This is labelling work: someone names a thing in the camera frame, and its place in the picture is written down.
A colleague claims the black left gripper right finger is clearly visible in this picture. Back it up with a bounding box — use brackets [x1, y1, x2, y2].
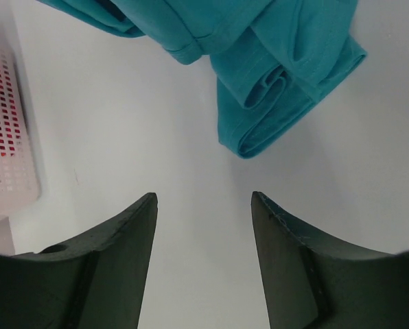
[251, 191, 409, 328]

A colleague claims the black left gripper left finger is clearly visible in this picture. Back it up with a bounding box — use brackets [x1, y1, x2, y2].
[0, 193, 158, 328]

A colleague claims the white perforated plastic basket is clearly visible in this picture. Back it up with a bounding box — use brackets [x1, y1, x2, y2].
[0, 0, 42, 218]

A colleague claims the teal t shirt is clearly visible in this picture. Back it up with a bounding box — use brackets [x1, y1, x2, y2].
[49, 1, 366, 158]

